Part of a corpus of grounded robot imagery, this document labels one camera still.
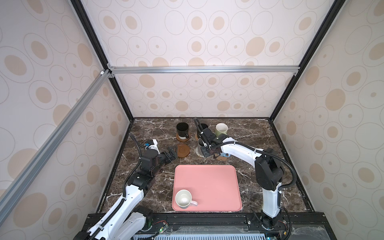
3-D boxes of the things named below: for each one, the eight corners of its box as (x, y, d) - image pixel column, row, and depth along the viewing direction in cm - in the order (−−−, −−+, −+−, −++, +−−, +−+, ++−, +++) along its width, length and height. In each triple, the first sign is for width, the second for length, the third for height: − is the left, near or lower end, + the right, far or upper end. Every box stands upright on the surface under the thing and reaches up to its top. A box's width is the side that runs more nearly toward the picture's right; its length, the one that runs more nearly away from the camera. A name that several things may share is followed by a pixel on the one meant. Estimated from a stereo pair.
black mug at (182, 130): (177, 142, 108) (175, 132, 99) (178, 132, 113) (176, 122, 105) (188, 142, 108) (187, 132, 99) (188, 132, 113) (187, 122, 105)
